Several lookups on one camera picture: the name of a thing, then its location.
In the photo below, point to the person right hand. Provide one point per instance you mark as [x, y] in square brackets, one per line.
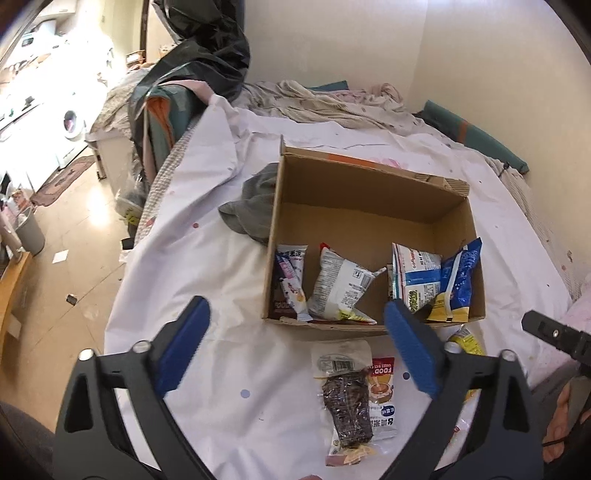
[558, 426]

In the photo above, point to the brown cardboard box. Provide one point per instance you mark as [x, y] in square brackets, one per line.
[360, 209]

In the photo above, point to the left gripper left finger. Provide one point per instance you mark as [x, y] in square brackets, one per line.
[91, 440]

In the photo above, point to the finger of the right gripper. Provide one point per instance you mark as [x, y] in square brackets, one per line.
[563, 338]

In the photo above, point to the white pink snack packet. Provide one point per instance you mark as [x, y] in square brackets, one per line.
[290, 259]

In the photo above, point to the white grey snack bag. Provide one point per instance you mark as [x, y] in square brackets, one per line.
[340, 285]

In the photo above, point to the crumpled beige blanket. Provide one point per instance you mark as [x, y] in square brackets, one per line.
[379, 107]

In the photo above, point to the white washing machine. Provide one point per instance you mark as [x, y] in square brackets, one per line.
[62, 120]

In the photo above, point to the grey cloth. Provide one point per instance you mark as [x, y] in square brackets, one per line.
[252, 213]

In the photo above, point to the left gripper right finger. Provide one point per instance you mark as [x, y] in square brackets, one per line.
[479, 423]

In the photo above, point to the teal orange pillow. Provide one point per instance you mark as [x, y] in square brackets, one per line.
[471, 136]

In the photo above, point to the red white cake snack packet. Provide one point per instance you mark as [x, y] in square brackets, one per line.
[381, 398]

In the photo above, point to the yellow snack packet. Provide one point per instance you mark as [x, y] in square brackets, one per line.
[468, 341]

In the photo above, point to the patterned floor mat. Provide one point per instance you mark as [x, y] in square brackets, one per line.
[53, 188]

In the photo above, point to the grey waste bin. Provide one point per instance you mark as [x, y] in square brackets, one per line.
[29, 231]

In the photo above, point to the blue yellow snack bag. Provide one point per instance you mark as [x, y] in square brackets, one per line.
[452, 304]

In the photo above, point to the white bed sheet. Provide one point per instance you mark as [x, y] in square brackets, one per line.
[247, 403]

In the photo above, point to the dark seaweed snack packet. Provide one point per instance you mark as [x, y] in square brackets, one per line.
[340, 369]

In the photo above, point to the white blue snack bag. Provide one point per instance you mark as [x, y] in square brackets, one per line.
[416, 277]

